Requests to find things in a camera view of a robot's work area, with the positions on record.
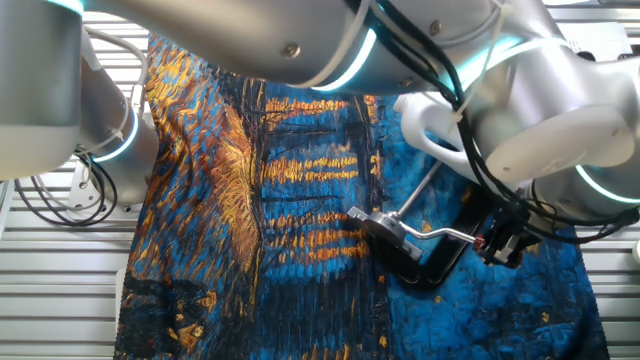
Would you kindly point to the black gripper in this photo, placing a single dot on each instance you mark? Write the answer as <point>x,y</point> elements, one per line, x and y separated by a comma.
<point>520,225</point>

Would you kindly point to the white plastic jug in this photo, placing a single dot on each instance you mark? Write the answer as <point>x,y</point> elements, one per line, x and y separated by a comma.
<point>425,120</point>

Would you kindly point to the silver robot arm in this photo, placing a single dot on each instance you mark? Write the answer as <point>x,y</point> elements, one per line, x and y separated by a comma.
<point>200,30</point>

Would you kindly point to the thin metal rod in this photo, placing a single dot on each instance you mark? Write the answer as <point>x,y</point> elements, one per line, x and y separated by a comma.
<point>417,190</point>

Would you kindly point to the starry night painted cloth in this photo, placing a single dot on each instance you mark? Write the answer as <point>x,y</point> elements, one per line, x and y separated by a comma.
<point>310,300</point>

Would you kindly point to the metal base mounting plate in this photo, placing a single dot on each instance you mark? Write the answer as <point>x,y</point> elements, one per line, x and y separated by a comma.
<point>80,187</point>

